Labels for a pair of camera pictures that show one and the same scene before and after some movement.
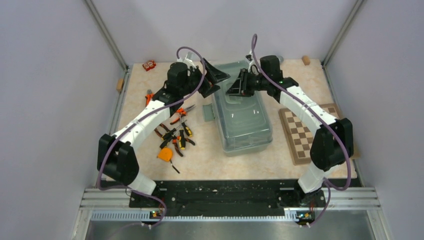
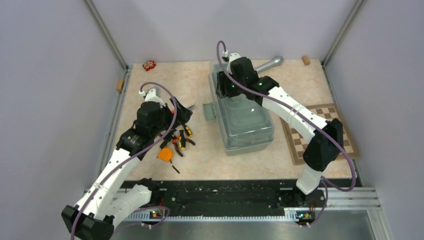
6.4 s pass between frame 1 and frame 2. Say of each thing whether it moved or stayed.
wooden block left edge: stayed
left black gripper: moved
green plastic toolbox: stayed
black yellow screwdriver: stayed
